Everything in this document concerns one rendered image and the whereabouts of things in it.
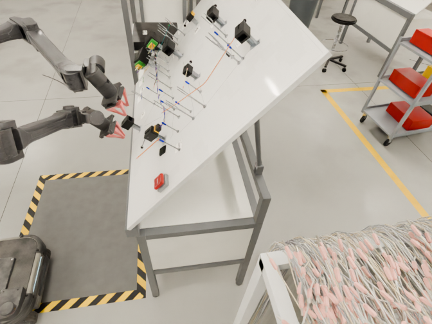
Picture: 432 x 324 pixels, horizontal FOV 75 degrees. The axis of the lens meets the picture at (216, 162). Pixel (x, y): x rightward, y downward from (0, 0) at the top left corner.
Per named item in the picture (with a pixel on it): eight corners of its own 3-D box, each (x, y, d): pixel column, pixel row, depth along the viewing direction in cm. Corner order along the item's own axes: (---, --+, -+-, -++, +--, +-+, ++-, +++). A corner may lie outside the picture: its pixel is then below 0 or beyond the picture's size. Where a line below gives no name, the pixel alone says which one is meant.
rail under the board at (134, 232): (126, 238, 127) (124, 230, 123) (135, 92, 207) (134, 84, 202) (139, 236, 128) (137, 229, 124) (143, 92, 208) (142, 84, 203)
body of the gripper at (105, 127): (116, 116, 124) (101, 106, 119) (112, 134, 119) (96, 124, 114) (107, 121, 127) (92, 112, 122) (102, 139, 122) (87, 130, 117)
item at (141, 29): (132, 51, 195) (130, 42, 191) (134, 30, 219) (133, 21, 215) (180, 51, 201) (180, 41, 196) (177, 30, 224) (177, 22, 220)
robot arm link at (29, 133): (-21, 125, 72) (-9, 165, 76) (2, 123, 72) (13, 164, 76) (62, 103, 113) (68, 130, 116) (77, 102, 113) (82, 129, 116)
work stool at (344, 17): (340, 58, 451) (359, 11, 401) (346, 76, 411) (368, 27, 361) (305, 53, 454) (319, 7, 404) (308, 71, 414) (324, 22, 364)
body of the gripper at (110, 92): (123, 85, 109) (110, 70, 104) (118, 103, 104) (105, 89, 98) (109, 89, 111) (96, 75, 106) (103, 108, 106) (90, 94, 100)
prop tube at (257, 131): (256, 171, 131) (253, 120, 108) (255, 167, 133) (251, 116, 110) (263, 170, 131) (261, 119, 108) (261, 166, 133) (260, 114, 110)
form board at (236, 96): (137, 85, 203) (135, 83, 202) (239, -45, 157) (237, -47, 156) (130, 230, 124) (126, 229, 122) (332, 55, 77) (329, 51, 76)
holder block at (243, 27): (260, 26, 107) (243, 9, 102) (260, 45, 102) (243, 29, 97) (250, 33, 110) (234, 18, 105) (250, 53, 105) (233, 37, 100)
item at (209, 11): (227, 10, 135) (214, -3, 129) (226, 25, 129) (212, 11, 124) (221, 17, 138) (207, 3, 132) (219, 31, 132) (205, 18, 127)
